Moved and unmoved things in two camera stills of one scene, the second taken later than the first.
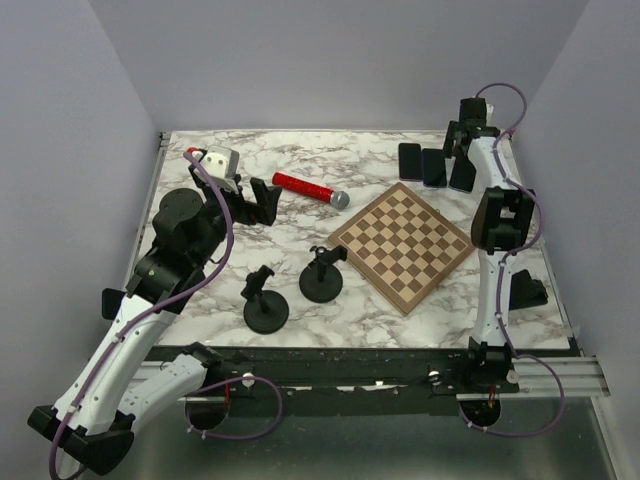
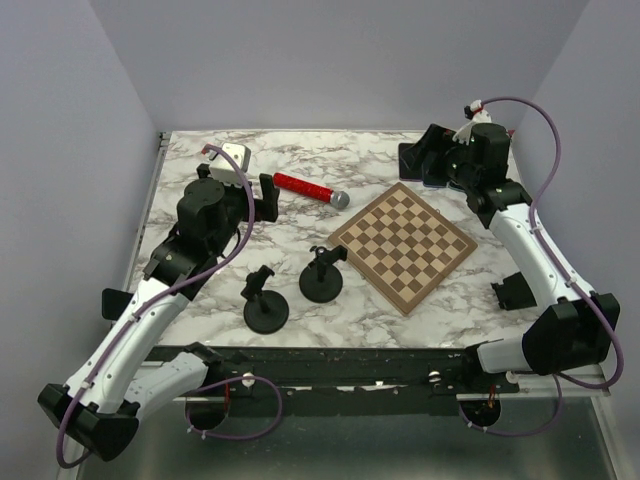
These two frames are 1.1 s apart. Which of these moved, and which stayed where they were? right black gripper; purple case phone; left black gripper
Moved: right black gripper
Stayed: purple case phone; left black gripper
